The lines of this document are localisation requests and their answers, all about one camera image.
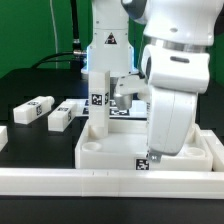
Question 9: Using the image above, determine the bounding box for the white desk top tray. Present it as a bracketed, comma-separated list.
[75, 119, 213, 172]

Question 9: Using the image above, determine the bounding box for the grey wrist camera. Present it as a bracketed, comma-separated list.
[114, 75, 149, 110]

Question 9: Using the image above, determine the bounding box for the white fence bar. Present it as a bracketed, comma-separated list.
[202, 130, 224, 172]
[0, 168, 224, 199]

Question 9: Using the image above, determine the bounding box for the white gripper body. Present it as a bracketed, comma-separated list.
[147, 86, 197, 156]

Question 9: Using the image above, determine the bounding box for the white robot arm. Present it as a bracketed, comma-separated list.
[83, 0, 224, 161]

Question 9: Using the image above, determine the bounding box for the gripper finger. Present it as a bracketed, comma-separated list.
[146, 151, 162, 163]

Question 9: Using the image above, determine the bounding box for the white front fence bar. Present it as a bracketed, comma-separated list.
[0, 168, 224, 199]

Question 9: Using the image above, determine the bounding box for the white marker base plate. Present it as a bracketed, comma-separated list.
[66, 98, 149, 120]

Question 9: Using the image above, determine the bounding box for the white right fence bar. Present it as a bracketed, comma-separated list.
[202, 130, 224, 172]

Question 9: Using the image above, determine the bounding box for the black cable with connector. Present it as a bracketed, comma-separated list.
[31, 0, 88, 70]

